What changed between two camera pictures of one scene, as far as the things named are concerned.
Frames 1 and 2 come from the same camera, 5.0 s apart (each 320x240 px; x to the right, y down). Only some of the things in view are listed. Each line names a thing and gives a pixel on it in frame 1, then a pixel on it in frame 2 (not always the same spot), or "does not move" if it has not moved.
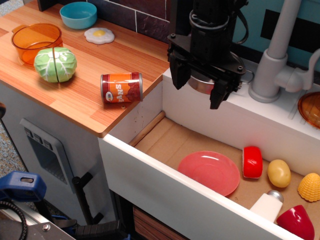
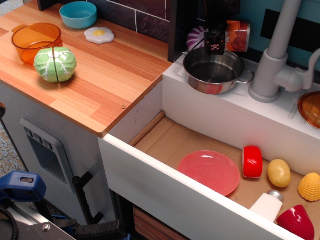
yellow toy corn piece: x=309 y=187 does not move
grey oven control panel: x=50 y=154 does not move
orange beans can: x=121 y=87 to x=237 y=36
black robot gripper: x=206 y=52 to x=215 y=37
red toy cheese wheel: x=252 y=162 does not move
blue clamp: x=22 y=186 does not move
